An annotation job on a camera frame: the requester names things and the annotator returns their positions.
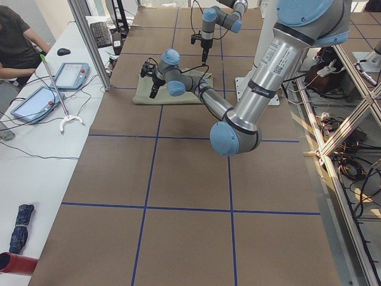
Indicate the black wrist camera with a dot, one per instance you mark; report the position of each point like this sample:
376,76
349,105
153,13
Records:
195,37
147,69

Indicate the red cylinder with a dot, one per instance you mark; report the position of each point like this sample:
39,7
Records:
17,264

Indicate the seated person dark shirt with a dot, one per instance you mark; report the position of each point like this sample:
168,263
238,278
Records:
19,56

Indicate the near blue teach pendant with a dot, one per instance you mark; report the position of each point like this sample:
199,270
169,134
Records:
37,105

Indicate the white desk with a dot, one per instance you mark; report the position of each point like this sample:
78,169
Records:
37,165

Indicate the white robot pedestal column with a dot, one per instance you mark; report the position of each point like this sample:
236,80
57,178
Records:
278,49

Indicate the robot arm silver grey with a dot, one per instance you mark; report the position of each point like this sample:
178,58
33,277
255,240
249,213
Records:
297,26
215,16

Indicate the far blue teach pendant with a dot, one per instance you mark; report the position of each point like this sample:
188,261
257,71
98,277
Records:
71,76

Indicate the black keyboard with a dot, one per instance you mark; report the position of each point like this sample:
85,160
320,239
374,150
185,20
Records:
101,34

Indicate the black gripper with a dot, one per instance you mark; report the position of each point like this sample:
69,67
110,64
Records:
156,80
205,46

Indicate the black computer mouse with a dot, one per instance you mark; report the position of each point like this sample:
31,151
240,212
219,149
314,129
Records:
63,51

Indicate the reacher grabber stick tool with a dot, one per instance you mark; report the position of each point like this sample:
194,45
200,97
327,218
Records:
68,117

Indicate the blue teach pendant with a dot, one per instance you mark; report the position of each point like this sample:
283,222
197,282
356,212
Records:
71,76
37,105

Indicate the folded dark blue umbrella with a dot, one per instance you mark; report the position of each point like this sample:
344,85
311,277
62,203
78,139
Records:
20,233

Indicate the aluminium frame post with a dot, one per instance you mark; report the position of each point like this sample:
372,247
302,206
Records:
84,29

